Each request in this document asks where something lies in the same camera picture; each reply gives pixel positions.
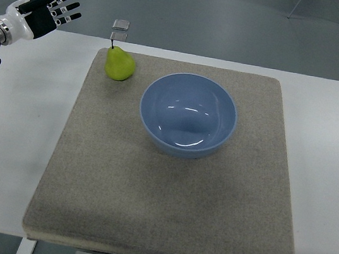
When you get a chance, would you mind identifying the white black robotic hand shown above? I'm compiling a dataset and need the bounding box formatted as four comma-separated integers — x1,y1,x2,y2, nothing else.
0,0,81,45

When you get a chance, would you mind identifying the green pear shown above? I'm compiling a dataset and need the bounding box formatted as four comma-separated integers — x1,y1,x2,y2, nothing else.
104,41,136,81

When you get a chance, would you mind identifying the blue ceramic bowl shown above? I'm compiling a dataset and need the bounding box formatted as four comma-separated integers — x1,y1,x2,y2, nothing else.
140,73,238,159

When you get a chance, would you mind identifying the upper metal floor plate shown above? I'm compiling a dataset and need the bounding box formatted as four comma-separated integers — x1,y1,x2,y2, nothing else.
112,19,130,31

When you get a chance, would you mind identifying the metal floor plate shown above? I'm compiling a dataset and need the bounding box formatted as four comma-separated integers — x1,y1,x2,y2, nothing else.
110,31,128,42
112,19,130,31

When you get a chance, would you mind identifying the lower metal floor plate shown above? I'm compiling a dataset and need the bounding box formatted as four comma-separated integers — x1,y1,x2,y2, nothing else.
110,31,128,42

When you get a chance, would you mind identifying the beige fabric mat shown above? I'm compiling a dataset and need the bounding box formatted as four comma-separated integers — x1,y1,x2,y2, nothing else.
22,49,295,254

